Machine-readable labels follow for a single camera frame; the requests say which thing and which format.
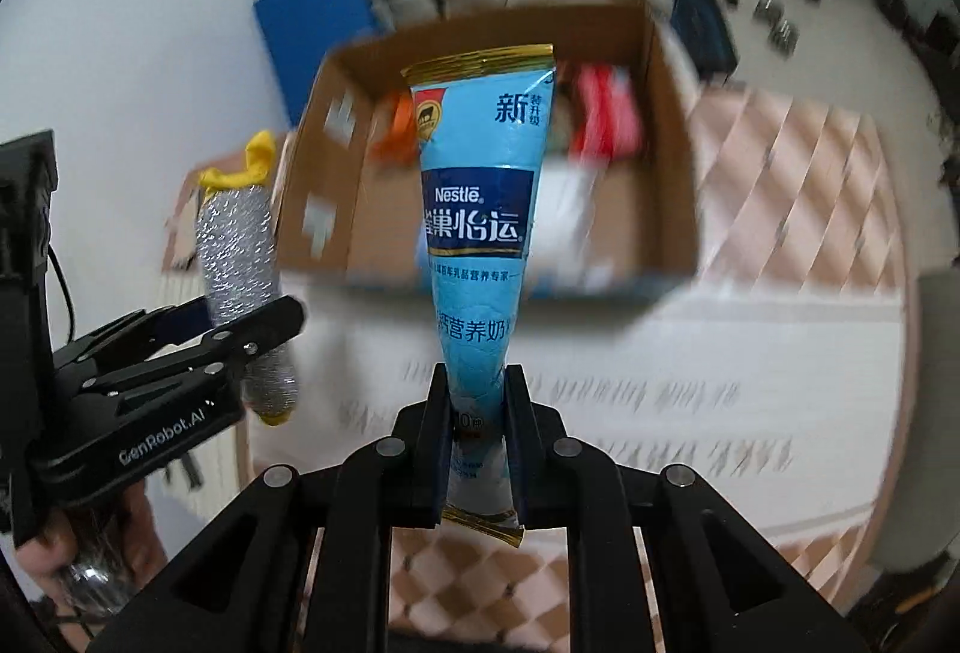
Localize chrome dumbbell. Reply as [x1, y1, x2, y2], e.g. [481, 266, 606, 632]
[754, 0, 784, 27]
[768, 19, 799, 58]

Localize person's left hand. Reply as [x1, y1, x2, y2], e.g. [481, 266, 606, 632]
[14, 481, 167, 619]

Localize open cardboard box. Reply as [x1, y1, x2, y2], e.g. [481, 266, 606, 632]
[275, 4, 698, 299]

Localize checkered table cloth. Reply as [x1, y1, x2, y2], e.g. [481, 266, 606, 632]
[249, 89, 908, 651]

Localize red snack packet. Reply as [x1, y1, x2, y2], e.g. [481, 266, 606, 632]
[569, 63, 644, 162]

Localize blue Nestle milk powder pouch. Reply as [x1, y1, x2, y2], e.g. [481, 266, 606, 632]
[404, 43, 556, 546]

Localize white soft pouch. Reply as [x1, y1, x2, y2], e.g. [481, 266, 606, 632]
[524, 159, 605, 299]

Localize orange snack packet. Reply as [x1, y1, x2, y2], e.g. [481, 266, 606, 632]
[370, 91, 418, 167]

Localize blue folded mat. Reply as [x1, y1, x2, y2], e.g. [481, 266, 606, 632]
[254, 0, 384, 126]

